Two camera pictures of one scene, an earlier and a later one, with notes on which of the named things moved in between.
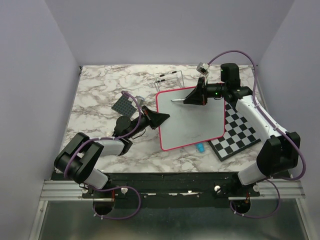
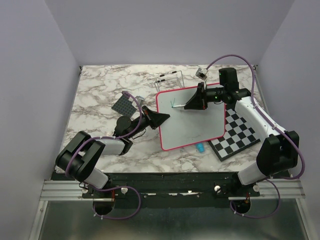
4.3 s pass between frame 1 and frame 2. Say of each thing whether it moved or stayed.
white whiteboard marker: moved
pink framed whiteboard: stayed
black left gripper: stayed
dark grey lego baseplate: stayed
